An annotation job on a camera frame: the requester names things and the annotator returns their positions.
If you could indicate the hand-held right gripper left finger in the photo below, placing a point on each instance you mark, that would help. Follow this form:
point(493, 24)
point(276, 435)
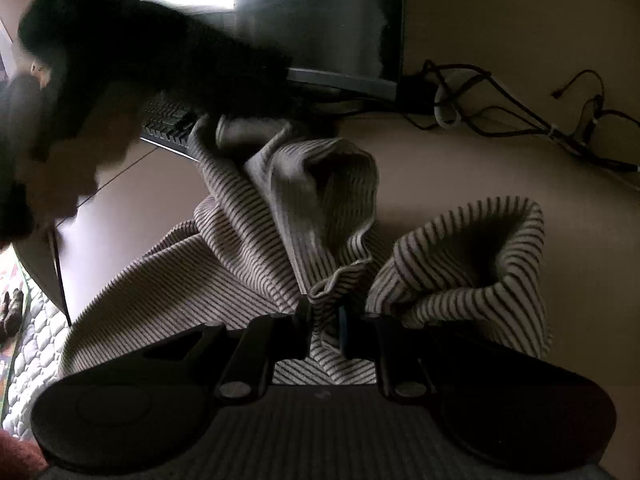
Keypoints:
point(303, 327)

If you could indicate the white quilted mattress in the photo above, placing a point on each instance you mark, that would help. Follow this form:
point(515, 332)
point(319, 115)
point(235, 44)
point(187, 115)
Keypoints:
point(35, 360)

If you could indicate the person's left hand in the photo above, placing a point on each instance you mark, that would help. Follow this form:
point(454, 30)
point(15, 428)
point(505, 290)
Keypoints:
point(85, 170)

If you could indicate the red fuzzy cloth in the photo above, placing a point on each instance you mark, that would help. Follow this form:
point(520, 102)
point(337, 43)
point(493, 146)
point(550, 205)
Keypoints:
point(17, 455)

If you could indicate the black keyboard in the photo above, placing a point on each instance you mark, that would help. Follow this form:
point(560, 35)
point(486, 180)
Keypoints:
point(167, 122)

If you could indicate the black computer monitor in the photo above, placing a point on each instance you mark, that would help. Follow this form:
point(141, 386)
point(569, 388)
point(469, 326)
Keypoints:
point(310, 15)

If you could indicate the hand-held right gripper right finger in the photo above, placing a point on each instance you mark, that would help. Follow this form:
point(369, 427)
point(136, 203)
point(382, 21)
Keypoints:
point(344, 331)

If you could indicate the striped grey garment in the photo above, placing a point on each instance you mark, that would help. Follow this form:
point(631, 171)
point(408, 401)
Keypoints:
point(250, 260)

